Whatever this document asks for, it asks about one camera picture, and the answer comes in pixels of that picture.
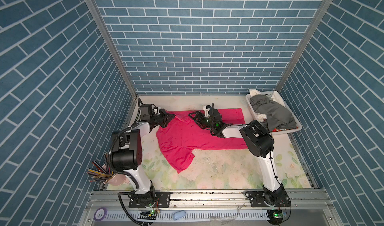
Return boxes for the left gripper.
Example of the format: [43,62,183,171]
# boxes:
[148,109,174,128]

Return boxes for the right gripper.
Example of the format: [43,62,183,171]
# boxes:
[188,111,216,131]

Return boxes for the pink t shirt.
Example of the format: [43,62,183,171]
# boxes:
[156,110,248,173]

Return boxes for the white plastic laundry basket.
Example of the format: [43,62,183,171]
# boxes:
[246,89,302,135]

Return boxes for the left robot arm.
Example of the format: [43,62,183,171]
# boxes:
[106,101,175,207]

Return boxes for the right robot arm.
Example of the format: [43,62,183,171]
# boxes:
[189,108,291,207]

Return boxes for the pink pencil cup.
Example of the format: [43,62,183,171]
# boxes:
[104,174,131,187]

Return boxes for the grey t shirt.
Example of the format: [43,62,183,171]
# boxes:
[261,100,297,132]

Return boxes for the bundle of coloured pencils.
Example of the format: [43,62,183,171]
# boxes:
[86,161,115,185]

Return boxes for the light blue cloth piece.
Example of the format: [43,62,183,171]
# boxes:
[173,211,187,221]

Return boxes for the left green circuit board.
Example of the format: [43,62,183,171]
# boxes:
[139,210,158,221]

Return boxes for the green circuit board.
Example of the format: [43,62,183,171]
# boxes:
[139,210,158,221]
[267,210,284,226]

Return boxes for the purple tape roll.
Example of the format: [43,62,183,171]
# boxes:
[93,208,108,222]

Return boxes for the right green circuit board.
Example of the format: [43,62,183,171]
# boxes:
[267,210,284,226]

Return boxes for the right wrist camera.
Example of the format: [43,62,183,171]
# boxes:
[203,105,211,118]

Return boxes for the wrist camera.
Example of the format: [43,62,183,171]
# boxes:
[140,104,158,121]
[203,105,211,118]

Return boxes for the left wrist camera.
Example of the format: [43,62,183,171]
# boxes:
[140,104,158,121]

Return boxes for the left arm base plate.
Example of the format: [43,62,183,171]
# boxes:
[129,192,171,209]

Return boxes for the white slotted cable duct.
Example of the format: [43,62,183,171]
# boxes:
[98,210,271,222]

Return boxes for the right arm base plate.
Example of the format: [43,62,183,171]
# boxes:
[244,191,291,208]

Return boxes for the aluminium mounting rail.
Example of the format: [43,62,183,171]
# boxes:
[86,188,334,211]

